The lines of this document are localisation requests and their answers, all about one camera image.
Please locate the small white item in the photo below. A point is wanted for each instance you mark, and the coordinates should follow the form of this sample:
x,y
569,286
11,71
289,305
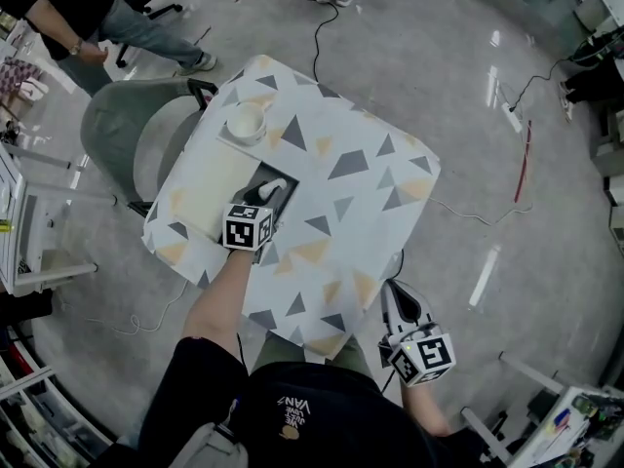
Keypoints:
x,y
272,188

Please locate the grey box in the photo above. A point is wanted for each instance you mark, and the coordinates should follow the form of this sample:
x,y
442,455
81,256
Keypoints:
x,y
283,176

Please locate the white desk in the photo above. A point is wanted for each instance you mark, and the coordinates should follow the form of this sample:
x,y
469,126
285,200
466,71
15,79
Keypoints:
x,y
29,222

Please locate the person's left forearm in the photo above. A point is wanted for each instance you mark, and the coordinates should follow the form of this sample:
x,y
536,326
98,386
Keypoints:
x,y
217,295

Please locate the white power strip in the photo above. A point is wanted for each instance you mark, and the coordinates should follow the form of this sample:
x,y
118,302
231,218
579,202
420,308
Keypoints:
x,y
512,117

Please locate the white cluttered table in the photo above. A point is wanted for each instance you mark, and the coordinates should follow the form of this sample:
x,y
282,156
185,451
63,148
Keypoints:
x,y
560,422

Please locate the person's green trousers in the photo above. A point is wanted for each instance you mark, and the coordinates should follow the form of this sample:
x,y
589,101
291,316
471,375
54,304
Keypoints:
x,y
278,351

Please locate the triangle patterned tablecloth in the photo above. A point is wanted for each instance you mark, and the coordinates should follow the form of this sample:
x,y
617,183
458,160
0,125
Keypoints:
x,y
351,203

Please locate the person's right forearm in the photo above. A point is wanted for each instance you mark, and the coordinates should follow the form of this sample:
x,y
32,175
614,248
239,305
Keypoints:
x,y
424,410

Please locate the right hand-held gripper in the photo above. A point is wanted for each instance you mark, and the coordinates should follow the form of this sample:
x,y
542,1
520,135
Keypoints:
x,y
424,354

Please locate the grey shoulder bag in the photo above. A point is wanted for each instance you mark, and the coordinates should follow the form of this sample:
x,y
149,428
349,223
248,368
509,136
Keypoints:
x,y
214,449

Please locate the white round bowl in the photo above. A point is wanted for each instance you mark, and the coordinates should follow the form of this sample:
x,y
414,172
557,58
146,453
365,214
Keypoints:
x,y
246,122

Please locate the person's black t-shirt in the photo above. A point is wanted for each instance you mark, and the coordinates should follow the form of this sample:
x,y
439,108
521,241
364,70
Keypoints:
x,y
317,417

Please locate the grey chair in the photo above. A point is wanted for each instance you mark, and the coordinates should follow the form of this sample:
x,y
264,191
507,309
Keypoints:
x,y
117,134

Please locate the white flat box lid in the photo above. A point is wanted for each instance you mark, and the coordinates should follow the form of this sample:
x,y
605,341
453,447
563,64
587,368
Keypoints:
x,y
214,188

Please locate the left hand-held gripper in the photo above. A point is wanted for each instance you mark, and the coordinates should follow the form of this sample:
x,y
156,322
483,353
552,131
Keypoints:
x,y
241,232

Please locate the white storage shelf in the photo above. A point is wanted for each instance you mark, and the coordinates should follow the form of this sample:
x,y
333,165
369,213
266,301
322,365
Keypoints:
x,y
39,417

